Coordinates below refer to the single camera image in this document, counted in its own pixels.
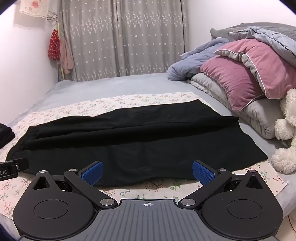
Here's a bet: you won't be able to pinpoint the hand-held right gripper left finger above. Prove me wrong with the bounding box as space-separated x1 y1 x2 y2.
31 161 117 210

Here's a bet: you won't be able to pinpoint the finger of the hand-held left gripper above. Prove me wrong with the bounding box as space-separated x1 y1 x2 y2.
5 158 29 172

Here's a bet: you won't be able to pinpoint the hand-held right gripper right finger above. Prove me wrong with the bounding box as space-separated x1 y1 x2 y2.
179 160 264 210

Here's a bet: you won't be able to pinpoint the black pants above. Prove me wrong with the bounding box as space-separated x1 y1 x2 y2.
5 99 269 188

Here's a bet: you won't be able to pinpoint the folded black clothing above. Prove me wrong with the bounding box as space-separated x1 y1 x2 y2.
0 123 16 149

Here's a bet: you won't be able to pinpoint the floral bed sheet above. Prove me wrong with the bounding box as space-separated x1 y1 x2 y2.
0 91 287 218

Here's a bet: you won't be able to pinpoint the white plush toy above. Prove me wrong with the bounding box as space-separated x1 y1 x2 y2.
271 88 296 174

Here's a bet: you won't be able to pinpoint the pink knitted garment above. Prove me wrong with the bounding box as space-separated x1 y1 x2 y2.
187 39 296 139

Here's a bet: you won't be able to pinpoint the pink hanging cloth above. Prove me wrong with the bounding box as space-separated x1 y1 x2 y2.
59 38 74 75

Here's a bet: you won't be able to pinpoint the blue blanket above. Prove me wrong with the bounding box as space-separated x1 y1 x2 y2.
167 26 296 81

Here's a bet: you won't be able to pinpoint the red floral bag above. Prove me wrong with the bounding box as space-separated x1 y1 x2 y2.
48 29 61 61

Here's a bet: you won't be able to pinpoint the grey star-print curtain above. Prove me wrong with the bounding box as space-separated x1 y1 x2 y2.
59 0 190 82

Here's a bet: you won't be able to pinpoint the grey pillow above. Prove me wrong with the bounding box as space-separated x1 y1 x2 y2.
210 22 296 44

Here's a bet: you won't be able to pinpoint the white embroidered cloth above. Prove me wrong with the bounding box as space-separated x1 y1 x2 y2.
20 0 49 18

